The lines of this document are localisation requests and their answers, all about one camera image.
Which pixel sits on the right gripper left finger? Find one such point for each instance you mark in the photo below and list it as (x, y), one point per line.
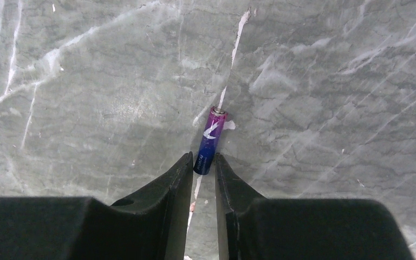
(150, 223)

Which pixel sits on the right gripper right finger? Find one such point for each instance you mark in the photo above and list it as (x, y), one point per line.
(251, 226)

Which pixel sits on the blue AAA battery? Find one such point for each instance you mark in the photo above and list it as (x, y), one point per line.
(210, 139)

